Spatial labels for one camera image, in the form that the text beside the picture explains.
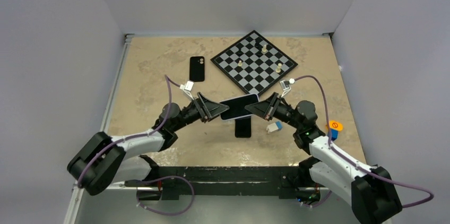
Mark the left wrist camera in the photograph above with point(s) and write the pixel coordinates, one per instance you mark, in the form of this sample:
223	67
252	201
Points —
187	89

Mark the white blue toy block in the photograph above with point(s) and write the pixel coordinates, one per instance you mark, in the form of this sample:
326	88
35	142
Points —
273	127

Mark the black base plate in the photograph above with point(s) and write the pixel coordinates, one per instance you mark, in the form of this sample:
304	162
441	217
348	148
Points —
283	182

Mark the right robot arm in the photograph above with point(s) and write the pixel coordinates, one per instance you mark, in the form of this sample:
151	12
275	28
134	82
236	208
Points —
364	188

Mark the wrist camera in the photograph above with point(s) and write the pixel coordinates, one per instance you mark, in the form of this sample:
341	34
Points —
187	89
286	86

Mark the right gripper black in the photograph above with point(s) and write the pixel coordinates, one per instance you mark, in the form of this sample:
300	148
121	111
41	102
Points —
266	108

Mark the black phone case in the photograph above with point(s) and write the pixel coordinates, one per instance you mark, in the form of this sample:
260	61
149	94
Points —
197	69

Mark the black chess piece back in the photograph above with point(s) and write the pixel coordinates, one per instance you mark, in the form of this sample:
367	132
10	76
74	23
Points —
259	49

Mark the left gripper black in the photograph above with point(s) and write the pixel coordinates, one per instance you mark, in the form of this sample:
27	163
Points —
207	109

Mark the black phone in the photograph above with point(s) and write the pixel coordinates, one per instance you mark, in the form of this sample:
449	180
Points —
243	127

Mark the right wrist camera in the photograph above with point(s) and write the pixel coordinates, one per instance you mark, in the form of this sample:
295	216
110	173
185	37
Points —
286	86

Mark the black white chessboard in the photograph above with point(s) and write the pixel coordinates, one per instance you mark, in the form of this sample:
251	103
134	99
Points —
257	74

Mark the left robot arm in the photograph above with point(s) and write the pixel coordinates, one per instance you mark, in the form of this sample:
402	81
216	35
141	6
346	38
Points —
97	164

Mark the white chess piece front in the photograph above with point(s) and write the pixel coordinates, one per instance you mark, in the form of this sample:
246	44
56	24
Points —
278	68

